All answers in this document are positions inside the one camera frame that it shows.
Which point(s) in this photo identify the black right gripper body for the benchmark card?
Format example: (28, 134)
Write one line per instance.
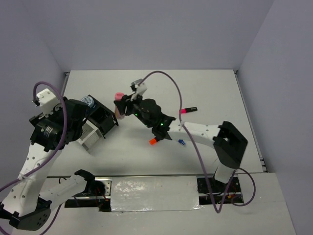
(136, 100)

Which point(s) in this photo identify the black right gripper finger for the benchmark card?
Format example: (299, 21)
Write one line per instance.
(128, 105)
(117, 107)

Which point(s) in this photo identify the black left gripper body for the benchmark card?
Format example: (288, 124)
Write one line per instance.
(79, 132)

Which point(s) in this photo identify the pink capped crayon tube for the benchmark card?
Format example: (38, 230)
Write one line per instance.
(118, 96)

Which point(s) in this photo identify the blue slime jar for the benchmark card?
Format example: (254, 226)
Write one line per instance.
(89, 101)

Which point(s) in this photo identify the orange highlighter marker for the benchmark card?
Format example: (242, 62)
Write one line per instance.
(154, 140)

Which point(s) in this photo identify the clear glue bottle blue cap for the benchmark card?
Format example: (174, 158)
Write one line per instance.
(182, 142)

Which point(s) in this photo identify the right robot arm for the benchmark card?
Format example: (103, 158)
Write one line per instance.
(227, 141)

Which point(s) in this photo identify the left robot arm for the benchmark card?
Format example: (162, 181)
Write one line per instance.
(27, 207)

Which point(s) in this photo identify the black slotted organizer box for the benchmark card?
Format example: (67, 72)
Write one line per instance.
(101, 116)

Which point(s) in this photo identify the white slotted organizer box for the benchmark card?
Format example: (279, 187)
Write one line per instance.
(89, 137)

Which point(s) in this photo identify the pink highlighter marker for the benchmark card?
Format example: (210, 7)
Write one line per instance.
(188, 110)

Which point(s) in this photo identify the silver taped front panel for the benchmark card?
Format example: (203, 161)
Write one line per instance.
(154, 194)

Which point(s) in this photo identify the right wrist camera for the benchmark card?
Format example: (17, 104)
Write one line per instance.
(139, 88)

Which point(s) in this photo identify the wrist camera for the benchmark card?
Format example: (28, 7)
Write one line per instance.
(139, 88)
(47, 101)

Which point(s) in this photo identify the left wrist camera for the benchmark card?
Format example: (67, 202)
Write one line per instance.
(47, 101)

